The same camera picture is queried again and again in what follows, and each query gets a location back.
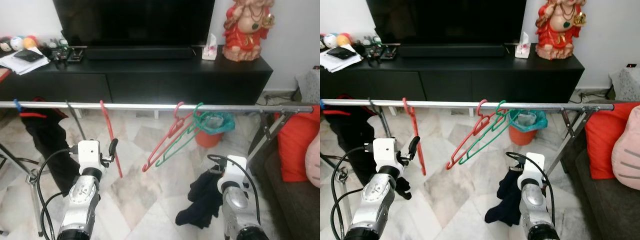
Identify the green plastic hanger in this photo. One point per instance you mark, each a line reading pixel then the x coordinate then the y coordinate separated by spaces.
pixel 480 140
pixel 175 145

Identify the pink Hello Kitty pillow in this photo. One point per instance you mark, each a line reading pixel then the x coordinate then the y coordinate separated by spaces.
pixel 314 160
pixel 627 150

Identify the orange round toy head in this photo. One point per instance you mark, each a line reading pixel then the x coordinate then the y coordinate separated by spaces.
pixel 30 42
pixel 344 39

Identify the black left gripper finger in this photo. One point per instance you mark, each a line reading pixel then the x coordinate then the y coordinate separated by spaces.
pixel 113 150
pixel 414 147

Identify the black soundbar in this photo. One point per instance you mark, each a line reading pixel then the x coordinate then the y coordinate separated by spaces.
pixel 140 53
pixel 450 50

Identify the white paper stack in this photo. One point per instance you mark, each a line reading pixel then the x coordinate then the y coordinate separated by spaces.
pixel 20 69
pixel 335 65

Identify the black wallet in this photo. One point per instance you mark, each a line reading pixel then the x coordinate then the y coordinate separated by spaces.
pixel 341 52
pixel 28 55

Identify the orange bin teal bag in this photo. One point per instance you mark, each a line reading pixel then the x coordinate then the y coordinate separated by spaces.
pixel 522 137
pixel 207 140

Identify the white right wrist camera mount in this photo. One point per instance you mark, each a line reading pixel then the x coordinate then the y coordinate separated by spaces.
pixel 531 165
pixel 234 167

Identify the silver metal clothes rack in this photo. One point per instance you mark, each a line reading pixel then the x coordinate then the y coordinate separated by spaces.
pixel 140 106
pixel 450 104

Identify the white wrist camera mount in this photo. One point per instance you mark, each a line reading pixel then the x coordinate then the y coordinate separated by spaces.
pixel 386 150
pixel 531 165
pixel 234 167
pixel 89 152

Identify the white round toy head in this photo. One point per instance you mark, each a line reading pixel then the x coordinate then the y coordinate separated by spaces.
pixel 17 43
pixel 330 40

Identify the red figurine statue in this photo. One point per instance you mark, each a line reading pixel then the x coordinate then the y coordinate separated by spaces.
pixel 557 35
pixel 245 37

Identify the green electronics board pile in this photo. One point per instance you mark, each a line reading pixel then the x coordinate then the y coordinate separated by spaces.
pixel 380 50
pixel 67 52

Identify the dark grey sofa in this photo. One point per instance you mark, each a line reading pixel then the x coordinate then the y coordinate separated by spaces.
pixel 605 210
pixel 295 210

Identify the red plastic hanger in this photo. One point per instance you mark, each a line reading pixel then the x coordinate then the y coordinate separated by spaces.
pixel 465 142
pixel 160 146
pixel 107 125
pixel 411 125

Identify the red cushion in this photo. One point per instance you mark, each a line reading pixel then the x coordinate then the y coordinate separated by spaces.
pixel 605 140
pixel 297 145

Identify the black eared toy head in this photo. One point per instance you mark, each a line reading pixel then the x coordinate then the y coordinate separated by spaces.
pixel 5 45

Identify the black television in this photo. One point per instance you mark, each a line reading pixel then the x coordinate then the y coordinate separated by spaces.
pixel 135 22
pixel 445 20

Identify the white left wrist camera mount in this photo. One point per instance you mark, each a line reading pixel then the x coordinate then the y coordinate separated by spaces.
pixel 89 152
pixel 386 150

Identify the white tissue box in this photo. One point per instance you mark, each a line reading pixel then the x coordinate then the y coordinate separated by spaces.
pixel 522 50
pixel 209 52

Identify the thin black hanger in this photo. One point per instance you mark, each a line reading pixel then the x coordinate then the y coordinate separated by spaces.
pixel 380 119
pixel 76 121

